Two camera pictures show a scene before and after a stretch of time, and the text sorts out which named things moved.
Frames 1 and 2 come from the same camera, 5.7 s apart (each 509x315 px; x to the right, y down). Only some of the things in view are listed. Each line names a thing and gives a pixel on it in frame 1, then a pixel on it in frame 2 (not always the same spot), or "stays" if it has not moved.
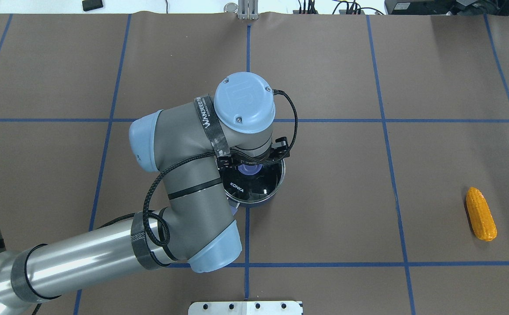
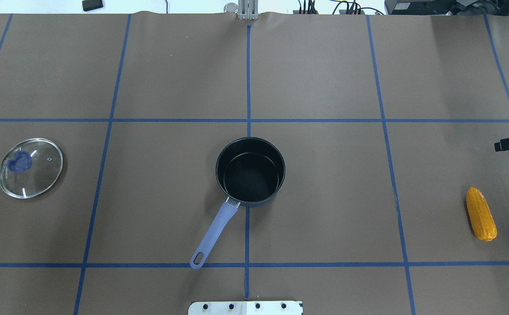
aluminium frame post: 248,9 stays
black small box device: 90,5 stays
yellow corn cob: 483,220 stays
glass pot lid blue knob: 253,183 -> 29,167
